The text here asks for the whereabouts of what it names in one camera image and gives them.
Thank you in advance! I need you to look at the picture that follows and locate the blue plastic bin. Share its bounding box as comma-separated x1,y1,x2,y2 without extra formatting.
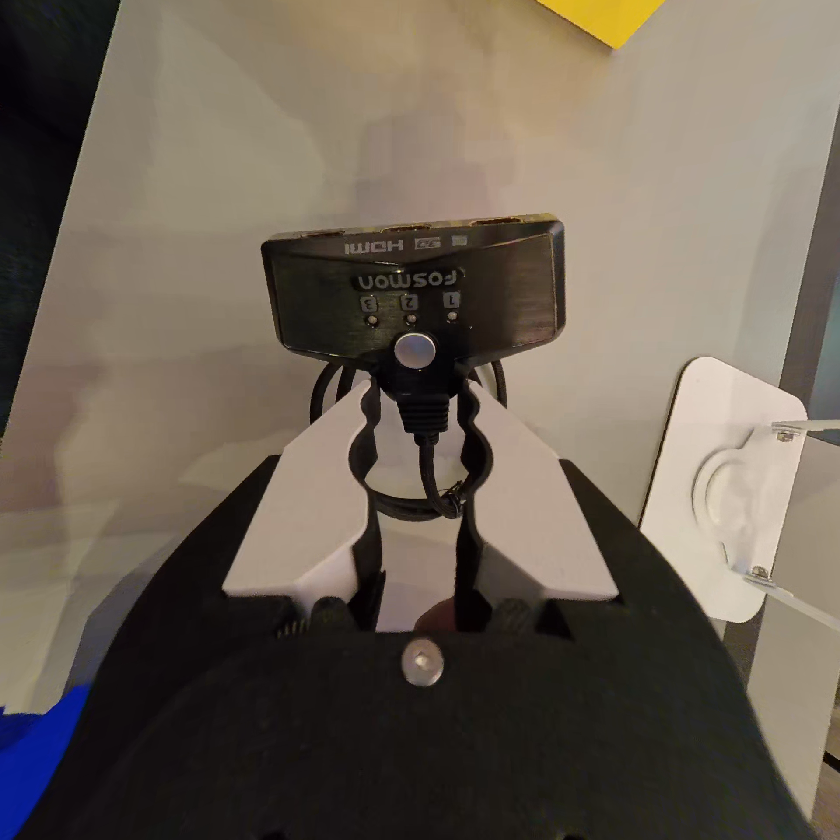
0,682,93,840

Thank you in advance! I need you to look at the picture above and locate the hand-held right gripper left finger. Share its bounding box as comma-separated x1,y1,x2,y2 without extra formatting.
222,381,385,632

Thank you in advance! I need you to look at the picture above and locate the yellow folder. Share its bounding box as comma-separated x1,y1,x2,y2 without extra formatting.
535,0,668,50

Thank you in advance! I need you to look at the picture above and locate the white adhesive wall mount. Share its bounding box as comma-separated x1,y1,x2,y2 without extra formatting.
640,356,840,632

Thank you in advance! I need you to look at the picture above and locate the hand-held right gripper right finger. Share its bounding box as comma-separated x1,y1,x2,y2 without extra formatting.
455,381,620,632

